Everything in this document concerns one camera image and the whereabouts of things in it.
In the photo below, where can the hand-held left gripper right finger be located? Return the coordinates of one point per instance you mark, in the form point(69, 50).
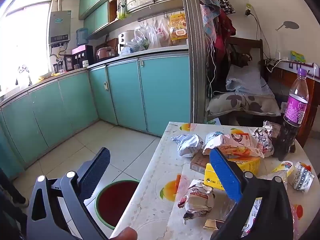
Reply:
point(225, 175)

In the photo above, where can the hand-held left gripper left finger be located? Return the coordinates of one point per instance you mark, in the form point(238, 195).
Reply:
point(96, 172)

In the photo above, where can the yellow cardboard box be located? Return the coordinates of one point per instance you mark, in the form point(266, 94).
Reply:
point(250, 165)

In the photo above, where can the small brown cardboard box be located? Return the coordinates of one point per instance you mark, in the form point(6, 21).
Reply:
point(198, 162)

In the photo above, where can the red bin with green rim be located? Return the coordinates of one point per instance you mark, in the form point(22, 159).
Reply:
point(115, 200)

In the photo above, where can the pink strawberry print wrapper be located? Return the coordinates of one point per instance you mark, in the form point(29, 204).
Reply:
point(240, 142)

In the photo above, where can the white blue wrapper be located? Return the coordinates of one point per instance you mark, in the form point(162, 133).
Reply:
point(212, 141)

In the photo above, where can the red white foil wrapper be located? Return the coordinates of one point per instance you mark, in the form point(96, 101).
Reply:
point(197, 200)

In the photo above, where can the white paper wrapper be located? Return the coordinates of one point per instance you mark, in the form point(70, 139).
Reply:
point(187, 145)

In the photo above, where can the yellow snack packet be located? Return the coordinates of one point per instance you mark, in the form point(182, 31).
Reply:
point(253, 215)

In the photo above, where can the small gold wrapper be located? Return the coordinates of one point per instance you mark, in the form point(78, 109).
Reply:
point(211, 224)

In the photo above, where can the silver foil wrapper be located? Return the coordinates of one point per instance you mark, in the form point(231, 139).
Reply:
point(265, 140)

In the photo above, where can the yellow cartoon print wrapper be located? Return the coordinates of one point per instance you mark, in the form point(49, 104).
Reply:
point(285, 166)

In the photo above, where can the white printed snack wrapper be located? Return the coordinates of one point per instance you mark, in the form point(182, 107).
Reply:
point(302, 177)

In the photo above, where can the person's left hand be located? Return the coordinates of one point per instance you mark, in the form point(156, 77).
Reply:
point(125, 235)

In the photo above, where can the green paper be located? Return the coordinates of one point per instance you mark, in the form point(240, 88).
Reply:
point(215, 121)

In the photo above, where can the fruit print tablecloth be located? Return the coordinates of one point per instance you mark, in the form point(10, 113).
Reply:
point(160, 165)

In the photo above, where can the leaf print cushion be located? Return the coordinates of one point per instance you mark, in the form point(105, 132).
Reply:
point(240, 103)

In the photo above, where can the green base cabinets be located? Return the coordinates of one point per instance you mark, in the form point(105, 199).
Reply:
point(125, 92)

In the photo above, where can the person's leg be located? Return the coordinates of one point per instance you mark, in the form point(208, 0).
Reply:
point(10, 192)

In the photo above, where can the clear plastic bag on chair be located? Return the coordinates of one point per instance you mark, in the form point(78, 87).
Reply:
point(247, 80)

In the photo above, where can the purple label drink bottle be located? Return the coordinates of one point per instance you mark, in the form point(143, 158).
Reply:
point(296, 105)

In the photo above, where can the brown wooden desk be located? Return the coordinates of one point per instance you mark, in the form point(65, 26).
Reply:
point(312, 120)

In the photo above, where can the black kitchen appliance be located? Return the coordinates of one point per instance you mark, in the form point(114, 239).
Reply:
point(68, 62)

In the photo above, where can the dark bag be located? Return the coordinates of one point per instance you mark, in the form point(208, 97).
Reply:
point(240, 58)

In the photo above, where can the pink water dispenser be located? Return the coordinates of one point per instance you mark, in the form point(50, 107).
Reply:
point(82, 55)

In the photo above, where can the brown rice cooker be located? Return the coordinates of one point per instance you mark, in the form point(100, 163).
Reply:
point(105, 53)

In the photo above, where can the kitchen faucet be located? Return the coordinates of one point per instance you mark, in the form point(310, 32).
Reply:
point(23, 75)

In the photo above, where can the white plastic bag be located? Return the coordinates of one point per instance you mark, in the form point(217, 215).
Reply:
point(131, 48)

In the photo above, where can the dark wooden chair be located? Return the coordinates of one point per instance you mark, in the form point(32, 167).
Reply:
point(246, 43)

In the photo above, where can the blue water jug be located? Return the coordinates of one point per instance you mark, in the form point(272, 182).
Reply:
point(82, 37)

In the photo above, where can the white purple patterned cloth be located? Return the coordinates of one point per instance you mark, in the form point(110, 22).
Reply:
point(312, 70)

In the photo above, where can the green yellow toy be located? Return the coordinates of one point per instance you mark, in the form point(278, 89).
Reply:
point(297, 56)

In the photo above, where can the red garment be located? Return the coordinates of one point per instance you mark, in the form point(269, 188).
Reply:
point(223, 32)

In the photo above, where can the clear hanging plastic bag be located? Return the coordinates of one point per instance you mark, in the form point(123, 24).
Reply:
point(146, 36)

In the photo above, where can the window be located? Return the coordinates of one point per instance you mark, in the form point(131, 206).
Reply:
point(22, 42)

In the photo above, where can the grey water heater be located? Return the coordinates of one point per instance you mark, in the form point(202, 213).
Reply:
point(59, 27)

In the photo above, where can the yellow wipes packet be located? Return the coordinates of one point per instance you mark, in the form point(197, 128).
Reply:
point(178, 26)

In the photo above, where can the red print plastic bag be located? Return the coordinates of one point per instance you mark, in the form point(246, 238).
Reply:
point(162, 31)

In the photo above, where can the white green packet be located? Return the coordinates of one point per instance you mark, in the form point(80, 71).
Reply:
point(123, 5)

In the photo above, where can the black white patterned cloth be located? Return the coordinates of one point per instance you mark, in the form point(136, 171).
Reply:
point(226, 3)

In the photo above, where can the white flue pipe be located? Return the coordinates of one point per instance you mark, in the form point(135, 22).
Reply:
point(59, 3)

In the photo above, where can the pink blue plaid cloth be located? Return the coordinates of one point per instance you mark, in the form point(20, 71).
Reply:
point(207, 2)

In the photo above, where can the grey sliding door frame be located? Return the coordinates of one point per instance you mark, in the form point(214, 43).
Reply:
point(197, 55)

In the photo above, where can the green wall cabinets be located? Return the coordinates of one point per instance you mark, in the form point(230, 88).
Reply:
point(95, 12)

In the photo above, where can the wall charger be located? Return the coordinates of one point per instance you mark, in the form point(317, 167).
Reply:
point(248, 11)

